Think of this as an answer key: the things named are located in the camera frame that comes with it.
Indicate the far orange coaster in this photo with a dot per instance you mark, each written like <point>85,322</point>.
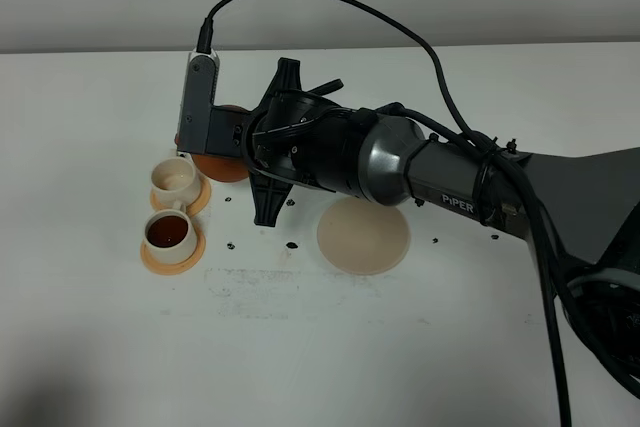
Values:
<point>196,206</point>

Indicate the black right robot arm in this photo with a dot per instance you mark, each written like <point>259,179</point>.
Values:
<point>579,215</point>

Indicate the near white teacup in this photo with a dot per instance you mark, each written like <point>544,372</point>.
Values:
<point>169,234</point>

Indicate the brown clay teapot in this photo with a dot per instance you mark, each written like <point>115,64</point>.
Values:
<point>222,169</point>

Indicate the far white teacup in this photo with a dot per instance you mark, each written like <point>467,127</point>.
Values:
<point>175,179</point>

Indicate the white teacup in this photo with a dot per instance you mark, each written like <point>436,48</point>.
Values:
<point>169,234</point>
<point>175,179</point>

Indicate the beige round teapot saucer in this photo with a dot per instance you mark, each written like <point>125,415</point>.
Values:
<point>363,238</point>

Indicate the near orange coaster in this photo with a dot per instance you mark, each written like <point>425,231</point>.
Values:
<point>159,268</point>

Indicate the orange coaster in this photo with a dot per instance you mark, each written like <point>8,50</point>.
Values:
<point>159,268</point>
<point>196,206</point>

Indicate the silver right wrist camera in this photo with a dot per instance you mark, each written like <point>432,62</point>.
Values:
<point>199,90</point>

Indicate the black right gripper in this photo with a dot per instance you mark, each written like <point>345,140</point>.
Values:
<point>299,139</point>

